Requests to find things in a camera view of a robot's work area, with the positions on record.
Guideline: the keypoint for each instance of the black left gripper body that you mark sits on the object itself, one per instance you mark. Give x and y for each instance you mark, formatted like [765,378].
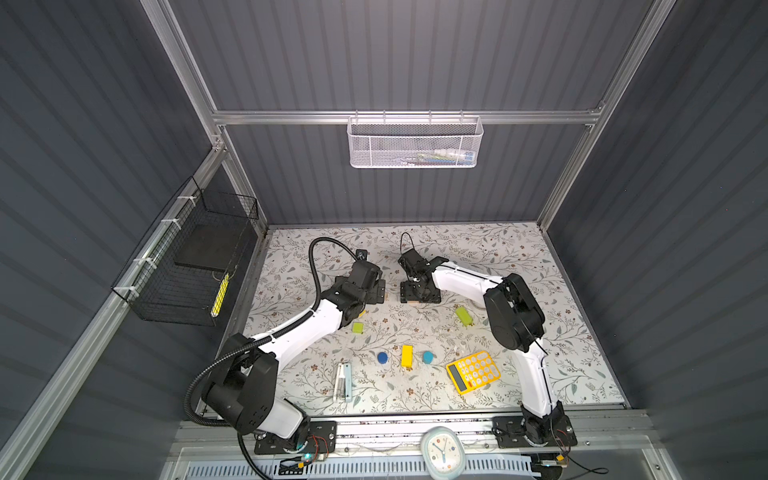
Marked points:
[376,295]

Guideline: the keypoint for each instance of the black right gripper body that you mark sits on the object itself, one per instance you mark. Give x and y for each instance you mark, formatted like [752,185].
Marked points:
[412,293]

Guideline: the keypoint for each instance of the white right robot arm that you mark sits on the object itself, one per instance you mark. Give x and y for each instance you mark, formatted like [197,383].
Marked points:
[515,319]

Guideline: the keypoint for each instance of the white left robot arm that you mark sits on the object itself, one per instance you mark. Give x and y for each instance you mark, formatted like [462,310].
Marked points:
[240,387]

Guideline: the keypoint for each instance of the long green block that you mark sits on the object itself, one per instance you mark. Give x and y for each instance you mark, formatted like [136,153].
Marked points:
[464,316]

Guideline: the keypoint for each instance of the long yellow block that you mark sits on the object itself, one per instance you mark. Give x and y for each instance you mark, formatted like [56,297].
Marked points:
[407,356]

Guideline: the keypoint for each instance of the yellow calculator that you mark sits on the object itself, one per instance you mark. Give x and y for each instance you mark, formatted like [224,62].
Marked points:
[473,372]

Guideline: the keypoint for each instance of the white stapler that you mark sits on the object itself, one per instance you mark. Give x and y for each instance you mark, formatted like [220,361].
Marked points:
[343,383]

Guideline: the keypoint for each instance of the yellow green marker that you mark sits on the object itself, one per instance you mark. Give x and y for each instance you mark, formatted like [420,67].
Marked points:
[220,296]

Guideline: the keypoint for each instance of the white analog clock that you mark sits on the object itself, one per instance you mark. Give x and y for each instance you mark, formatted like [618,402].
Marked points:
[443,453]

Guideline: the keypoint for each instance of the white wire basket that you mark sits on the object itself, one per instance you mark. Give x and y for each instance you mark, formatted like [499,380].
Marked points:
[426,142]

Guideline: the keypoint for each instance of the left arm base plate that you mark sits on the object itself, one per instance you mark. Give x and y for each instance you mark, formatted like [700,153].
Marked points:
[319,437]

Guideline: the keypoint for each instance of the black wire basket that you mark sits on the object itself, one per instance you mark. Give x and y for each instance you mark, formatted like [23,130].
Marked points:
[174,277]

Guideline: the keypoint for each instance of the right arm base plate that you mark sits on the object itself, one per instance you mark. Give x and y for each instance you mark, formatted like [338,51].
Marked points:
[519,431]

